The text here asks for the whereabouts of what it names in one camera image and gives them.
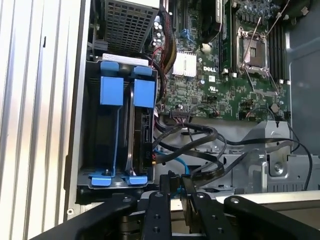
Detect empty blue disk carrier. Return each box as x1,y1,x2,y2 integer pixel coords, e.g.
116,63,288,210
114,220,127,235
91,61,125,187

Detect green motherboard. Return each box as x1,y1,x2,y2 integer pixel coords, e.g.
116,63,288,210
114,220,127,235
149,0,292,123

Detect black disk power wire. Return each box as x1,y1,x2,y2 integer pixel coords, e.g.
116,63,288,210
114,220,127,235
139,121,227,187

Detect black PC case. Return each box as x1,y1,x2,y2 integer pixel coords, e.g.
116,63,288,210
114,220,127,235
63,0,320,221

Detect black RAM slot row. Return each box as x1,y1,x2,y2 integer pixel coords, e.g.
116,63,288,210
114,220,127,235
220,0,238,77
268,23,286,83

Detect thin black wire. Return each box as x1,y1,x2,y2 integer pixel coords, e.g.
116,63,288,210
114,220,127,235
249,107,314,192

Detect grey metal drive cage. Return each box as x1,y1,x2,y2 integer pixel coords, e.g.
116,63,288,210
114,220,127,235
232,119,320,195

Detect silver heat sink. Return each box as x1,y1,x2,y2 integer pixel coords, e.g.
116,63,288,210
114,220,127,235
171,51,198,78

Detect black board connector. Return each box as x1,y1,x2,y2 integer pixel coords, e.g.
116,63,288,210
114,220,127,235
169,104,191,119

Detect CPU socket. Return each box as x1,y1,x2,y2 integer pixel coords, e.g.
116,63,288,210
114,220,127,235
236,26,270,74

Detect metal locking lever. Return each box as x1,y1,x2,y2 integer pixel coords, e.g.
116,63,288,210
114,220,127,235
243,16,263,62
266,0,292,35

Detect blue disk wire black plug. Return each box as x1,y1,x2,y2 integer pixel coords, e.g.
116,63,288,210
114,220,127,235
153,149,190,201

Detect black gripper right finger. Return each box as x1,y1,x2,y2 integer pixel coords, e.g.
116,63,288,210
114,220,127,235
181,175,320,240

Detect metal socket cover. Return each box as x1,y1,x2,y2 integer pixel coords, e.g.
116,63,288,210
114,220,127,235
244,67,281,97

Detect white label strip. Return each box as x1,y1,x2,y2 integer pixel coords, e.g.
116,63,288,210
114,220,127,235
101,52,149,67

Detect silver power supply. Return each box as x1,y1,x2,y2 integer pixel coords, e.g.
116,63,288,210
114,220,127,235
103,0,161,60

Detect black disk bay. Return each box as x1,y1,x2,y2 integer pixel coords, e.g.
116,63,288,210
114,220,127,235
76,56,162,201

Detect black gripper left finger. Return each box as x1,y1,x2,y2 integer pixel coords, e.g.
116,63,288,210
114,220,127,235
29,174,173,240

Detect hard disk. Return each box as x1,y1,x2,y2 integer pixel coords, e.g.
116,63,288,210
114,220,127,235
123,65,157,186

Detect multicolour power wire bundle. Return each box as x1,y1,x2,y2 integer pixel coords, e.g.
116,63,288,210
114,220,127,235
159,4,177,74

